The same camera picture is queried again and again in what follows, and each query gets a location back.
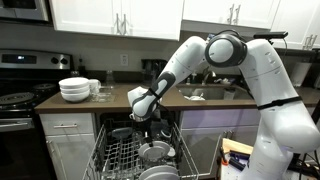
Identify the wooden board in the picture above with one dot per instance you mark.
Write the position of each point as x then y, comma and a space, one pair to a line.
238, 146

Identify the grey cup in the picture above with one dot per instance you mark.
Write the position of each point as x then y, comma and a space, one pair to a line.
229, 94

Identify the clear rectangular glass dish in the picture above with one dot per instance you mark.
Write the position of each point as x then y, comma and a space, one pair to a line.
103, 96

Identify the clear glass cup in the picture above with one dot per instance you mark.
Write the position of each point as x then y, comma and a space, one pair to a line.
94, 86

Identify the stainless steel kitchen sink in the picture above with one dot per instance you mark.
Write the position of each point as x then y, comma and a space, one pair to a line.
213, 92

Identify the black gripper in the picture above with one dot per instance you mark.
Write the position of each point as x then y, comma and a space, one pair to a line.
147, 126

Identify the black appliance with clear jar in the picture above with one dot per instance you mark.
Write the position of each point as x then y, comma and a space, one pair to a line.
160, 70
147, 71

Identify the white cabinet drawer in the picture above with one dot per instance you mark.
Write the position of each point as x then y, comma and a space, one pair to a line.
66, 120

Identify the built-in dishwasher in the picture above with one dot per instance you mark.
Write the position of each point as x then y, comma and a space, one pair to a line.
106, 120

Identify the white base cabinet door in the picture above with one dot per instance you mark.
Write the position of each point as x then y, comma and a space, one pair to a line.
70, 156

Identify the white ceramic bowl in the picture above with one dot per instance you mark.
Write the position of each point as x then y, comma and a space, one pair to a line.
75, 97
74, 82
74, 90

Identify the chrome kitchen faucet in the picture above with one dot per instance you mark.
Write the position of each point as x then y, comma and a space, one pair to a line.
208, 75

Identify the white paper towel roll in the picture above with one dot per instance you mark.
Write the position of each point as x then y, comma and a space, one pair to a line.
300, 73

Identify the clear glass jar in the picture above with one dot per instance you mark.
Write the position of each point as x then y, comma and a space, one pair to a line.
110, 78

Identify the black stereo camera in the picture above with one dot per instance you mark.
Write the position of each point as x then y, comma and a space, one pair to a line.
270, 34

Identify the black stainless steel stove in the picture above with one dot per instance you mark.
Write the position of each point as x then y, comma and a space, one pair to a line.
20, 133

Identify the grey robot base table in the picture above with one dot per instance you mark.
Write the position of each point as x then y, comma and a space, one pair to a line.
228, 174

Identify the stainless steel microwave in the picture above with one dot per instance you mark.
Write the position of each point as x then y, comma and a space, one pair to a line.
23, 10

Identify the large white dinner plate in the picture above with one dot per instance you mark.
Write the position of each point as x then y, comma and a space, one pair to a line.
156, 151

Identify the small clear glass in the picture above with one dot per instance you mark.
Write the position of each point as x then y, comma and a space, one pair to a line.
75, 73

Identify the small soap bottle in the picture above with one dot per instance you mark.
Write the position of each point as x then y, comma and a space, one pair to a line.
193, 78

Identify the white dish in sink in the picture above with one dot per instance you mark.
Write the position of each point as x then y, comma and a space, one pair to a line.
195, 97

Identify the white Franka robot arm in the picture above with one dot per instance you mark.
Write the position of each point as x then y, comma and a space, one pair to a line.
273, 110

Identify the white upper cabinet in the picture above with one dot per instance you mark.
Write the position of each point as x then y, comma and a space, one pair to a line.
230, 11
300, 20
116, 16

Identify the white wall outlet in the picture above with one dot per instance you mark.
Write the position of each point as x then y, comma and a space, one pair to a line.
124, 60

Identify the white base cabinet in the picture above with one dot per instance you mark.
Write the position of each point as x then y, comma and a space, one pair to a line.
203, 133

